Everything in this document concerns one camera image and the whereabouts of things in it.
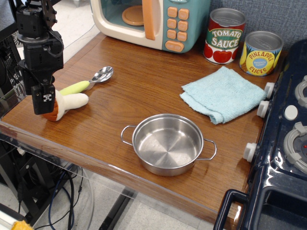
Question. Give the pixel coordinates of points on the pineapple slices can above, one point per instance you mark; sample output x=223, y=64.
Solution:
x=261, y=52

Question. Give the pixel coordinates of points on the black desk at left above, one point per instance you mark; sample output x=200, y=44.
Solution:
x=7, y=28

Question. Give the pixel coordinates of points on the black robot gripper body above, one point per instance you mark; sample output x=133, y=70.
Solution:
x=43, y=56

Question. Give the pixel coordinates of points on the toy teal cream microwave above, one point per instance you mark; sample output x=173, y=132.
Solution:
x=170, y=25

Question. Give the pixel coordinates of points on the tomato sauce can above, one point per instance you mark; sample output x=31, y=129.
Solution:
x=225, y=29

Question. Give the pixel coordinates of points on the dark blue toy stove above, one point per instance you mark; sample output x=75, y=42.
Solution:
x=277, y=183

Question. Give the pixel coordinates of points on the stainless steel pot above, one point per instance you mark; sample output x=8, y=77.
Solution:
x=167, y=144

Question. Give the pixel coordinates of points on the plush brown white mushroom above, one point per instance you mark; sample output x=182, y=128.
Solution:
x=63, y=103

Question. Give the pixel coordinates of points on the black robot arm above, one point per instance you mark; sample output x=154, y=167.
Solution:
x=43, y=51

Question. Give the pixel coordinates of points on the light blue folded cloth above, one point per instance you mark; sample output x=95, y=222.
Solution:
x=223, y=95

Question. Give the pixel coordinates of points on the spoon with green handle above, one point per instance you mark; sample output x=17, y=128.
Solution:
x=101, y=76

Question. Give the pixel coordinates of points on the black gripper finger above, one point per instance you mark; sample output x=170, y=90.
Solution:
x=29, y=81
x=43, y=98

